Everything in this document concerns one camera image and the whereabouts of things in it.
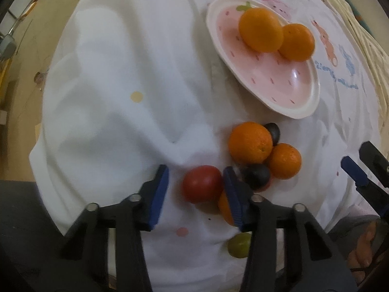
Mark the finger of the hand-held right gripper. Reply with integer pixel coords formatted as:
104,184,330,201
340,156,389,218
359,141,389,187

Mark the metal pole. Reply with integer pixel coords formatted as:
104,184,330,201
6,0,40,37

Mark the person's foot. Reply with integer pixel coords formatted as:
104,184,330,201
346,220,382,282

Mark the grey metal object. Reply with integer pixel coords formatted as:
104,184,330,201
0,33,16,60

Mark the teal cloth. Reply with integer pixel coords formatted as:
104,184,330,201
333,0,377,37

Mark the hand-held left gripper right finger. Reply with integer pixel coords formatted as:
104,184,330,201
223,167,357,292

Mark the large light orange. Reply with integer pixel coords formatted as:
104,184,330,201
239,8,284,53

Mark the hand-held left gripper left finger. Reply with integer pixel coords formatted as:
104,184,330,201
36,164,170,292

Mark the green plum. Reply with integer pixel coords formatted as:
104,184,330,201
228,233,252,259

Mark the yellow object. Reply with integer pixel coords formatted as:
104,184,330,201
0,58,13,98

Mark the pink strawberry print plate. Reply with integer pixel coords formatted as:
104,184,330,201
206,0,321,120

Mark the white cartoon print sheet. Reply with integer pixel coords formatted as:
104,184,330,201
29,0,382,292

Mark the grey trouser leg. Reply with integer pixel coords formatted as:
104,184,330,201
328,214,379,244

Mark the dark plum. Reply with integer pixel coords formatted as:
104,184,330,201
241,163,271,191
264,122,281,146

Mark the small orange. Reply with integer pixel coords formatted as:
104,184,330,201
218,190,236,226

